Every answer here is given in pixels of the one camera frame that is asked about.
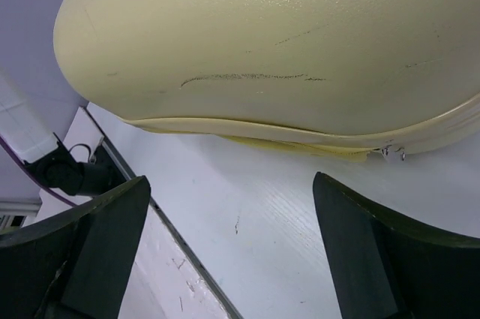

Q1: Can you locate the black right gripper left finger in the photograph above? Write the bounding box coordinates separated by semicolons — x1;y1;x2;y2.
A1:
1;176;151;318

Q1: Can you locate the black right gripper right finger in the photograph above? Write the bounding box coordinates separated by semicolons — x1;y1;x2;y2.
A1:
313;173;479;318

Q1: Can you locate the silver zipper pull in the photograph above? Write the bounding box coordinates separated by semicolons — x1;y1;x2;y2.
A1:
379;140;407;163

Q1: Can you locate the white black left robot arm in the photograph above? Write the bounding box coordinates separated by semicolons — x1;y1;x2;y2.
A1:
1;74;125;206

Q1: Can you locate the yellow hard-shell suitcase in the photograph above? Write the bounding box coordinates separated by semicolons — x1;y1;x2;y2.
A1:
53;0;479;160

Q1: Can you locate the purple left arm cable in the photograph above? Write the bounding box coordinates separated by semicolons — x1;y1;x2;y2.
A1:
0;134;78;208

